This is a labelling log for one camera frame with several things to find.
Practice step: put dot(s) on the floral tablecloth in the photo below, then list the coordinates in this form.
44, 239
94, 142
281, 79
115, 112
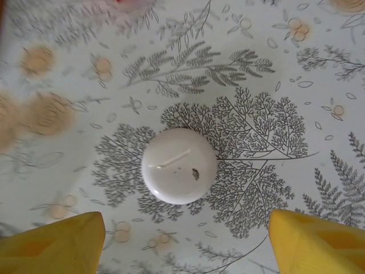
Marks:
256, 85

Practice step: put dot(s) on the red snack packet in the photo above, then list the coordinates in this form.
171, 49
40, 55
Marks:
122, 0

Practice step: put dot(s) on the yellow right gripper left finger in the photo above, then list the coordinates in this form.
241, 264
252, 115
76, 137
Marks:
48, 248

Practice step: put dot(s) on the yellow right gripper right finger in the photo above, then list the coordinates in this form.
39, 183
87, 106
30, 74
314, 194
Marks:
322, 248

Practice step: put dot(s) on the round white case with chip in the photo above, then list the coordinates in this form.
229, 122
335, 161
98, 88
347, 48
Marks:
176, 177

